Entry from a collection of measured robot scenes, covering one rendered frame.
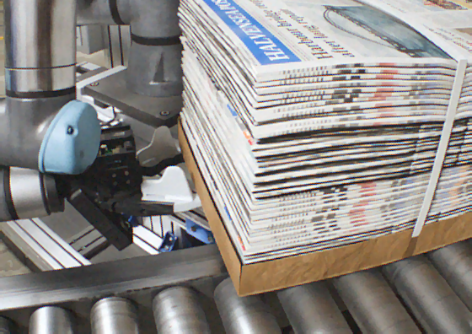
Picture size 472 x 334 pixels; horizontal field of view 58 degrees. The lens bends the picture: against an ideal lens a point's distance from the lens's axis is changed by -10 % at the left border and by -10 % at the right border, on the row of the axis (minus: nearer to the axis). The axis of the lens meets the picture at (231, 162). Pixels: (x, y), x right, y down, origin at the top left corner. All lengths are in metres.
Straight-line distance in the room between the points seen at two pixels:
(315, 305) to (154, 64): 0.48
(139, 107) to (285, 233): 0.42
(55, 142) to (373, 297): 0.34
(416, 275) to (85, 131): 0.37
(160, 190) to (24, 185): 0.17
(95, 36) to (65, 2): 0.75
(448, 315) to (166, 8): 0.58
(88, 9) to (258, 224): 0.52
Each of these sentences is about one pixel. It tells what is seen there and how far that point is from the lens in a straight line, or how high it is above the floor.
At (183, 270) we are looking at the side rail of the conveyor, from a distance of 0.49.
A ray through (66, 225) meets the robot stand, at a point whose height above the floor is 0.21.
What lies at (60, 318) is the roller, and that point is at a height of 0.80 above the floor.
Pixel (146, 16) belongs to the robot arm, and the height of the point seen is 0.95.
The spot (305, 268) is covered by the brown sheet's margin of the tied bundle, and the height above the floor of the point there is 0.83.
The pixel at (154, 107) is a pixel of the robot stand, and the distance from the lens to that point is 0.76.
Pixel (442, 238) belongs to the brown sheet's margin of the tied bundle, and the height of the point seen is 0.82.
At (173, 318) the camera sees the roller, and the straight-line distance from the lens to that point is 0.45.
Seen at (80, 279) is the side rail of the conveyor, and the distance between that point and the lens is 0.50.
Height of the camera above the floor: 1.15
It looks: 33 degrees down
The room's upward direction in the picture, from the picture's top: straight up
